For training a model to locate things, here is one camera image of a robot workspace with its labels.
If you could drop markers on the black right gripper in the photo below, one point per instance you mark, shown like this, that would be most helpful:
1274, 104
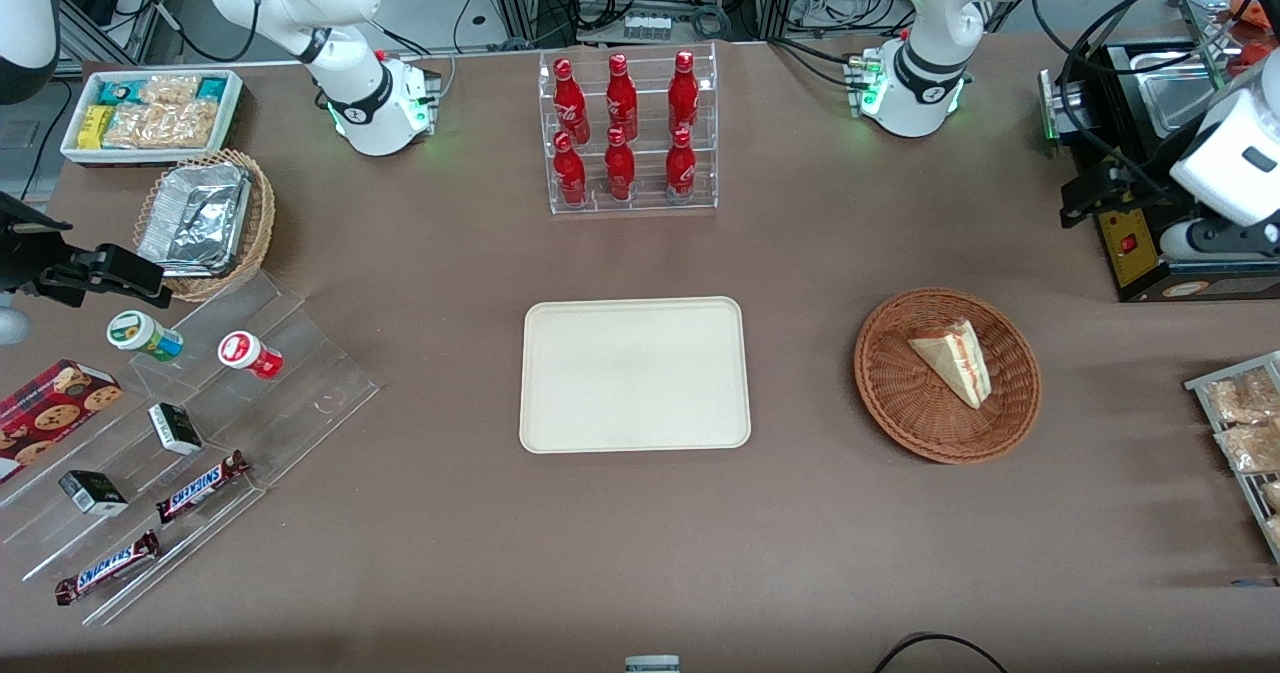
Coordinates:
22, 250

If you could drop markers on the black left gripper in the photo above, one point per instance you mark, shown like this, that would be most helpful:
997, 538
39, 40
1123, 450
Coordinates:
1137, 175

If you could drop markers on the triangular sandwich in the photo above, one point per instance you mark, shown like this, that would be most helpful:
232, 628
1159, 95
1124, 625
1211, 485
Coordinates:
955, 361

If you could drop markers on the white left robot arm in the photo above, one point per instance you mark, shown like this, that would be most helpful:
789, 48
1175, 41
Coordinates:
925, 63

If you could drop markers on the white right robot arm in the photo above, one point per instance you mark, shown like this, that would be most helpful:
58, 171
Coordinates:
352, 78

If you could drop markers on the tan oval wicker basket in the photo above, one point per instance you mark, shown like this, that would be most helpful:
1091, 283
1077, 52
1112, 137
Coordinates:
262, 215

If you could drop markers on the tray of packaged snacks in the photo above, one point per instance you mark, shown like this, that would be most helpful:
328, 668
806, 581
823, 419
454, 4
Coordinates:
1205, 385

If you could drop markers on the brown round wicker basket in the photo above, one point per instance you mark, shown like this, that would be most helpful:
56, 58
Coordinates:
900, 393

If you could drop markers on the cream rectangular serving tray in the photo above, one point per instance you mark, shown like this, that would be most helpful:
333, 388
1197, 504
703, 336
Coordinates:
620, 378

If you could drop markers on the green lidded jar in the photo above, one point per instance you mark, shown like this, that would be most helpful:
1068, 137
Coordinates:
140, 333

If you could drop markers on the black countertop appliance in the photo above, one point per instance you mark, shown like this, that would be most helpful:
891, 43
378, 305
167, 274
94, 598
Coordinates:
1125, 93

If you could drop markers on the silver foil packets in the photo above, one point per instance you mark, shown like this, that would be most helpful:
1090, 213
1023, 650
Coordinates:
195, 218

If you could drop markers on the white plastic snack bin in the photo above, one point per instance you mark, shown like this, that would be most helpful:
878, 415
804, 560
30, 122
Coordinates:
72, 143

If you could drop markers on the red tartan cookie box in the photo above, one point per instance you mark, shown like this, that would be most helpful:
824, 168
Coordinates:
50, 415

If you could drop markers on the yellow snack packet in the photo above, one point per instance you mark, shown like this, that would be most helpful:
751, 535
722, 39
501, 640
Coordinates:
96, 126

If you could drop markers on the red lidded jar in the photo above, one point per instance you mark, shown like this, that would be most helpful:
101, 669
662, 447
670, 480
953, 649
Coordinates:
245, 353

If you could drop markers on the clear bag of crackers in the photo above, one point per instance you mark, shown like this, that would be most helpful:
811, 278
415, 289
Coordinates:
165, 125

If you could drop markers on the small black carton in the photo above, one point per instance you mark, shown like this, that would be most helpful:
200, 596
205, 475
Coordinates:
92, 493
176, 429

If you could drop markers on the teal snack packet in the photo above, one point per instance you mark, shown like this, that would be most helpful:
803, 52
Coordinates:
120, 91

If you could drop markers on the clear acrylic stepped stand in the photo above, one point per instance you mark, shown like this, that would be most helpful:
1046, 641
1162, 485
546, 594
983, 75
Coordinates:
300, 383

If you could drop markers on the snickers chocolate bar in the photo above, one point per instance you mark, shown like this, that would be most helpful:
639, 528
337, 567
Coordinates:
108, 566
200, 486

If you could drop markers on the clear bag of nuts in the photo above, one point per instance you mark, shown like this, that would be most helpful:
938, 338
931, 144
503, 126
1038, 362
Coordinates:
1250, 448
1240, 398

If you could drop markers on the red cola bottle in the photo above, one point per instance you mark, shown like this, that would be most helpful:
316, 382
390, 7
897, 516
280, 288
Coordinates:
681, 165
620, 168
621, 98
570, 103
684, 93
570, 173

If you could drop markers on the clear acrylic bottle rack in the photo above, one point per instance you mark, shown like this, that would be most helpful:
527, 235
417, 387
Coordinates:
645, 205

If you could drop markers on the white power strip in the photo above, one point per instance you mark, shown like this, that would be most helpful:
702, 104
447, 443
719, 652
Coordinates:
647, 26

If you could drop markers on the white grey device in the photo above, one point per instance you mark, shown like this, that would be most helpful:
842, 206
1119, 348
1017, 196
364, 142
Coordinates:
652, 664

